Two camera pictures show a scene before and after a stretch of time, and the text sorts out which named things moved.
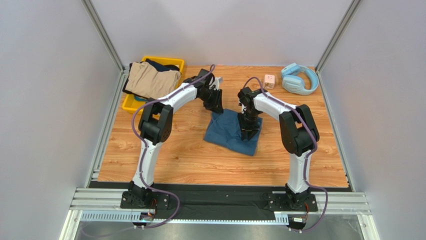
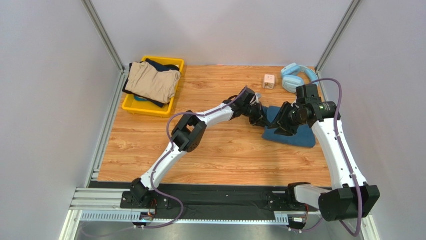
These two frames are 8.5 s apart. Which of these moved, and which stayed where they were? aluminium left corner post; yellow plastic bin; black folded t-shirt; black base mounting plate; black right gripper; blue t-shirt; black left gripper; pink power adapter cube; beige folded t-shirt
Moved: black left gripper; black right gripper; blue t-shirt
Stayed: yellow plastic bin; beige folded t-shirt; pink power adapter cube; black base mounting plate; black folded t-shirt; aluminium left corner post
